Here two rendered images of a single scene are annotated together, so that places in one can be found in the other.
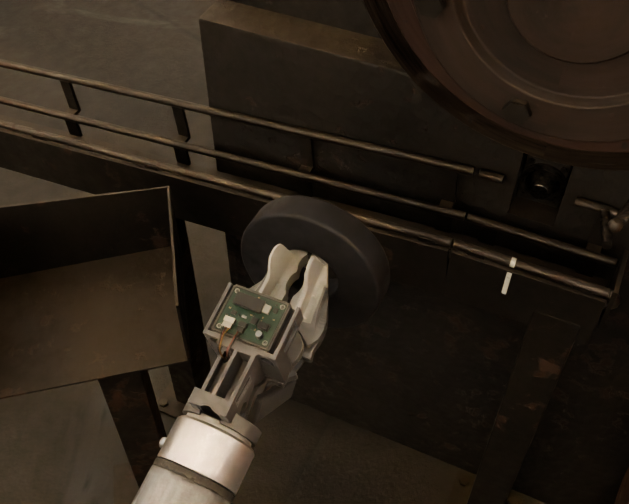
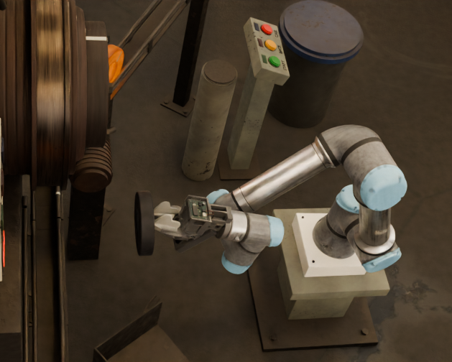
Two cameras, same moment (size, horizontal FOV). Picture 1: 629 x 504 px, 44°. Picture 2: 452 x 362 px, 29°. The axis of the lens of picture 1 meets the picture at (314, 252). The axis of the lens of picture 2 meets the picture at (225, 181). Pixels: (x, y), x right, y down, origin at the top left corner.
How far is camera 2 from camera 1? 1.98 m
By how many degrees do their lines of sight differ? 74
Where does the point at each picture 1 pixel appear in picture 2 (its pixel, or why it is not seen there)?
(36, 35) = not seen: outside the picture
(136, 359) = (169, 346)
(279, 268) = (164, 220)
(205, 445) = (238, 214)
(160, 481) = (253, 224)
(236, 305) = (197, 215)
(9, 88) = not seen: outside the picture
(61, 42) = not seen: outside the picture
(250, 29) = (19, 299)
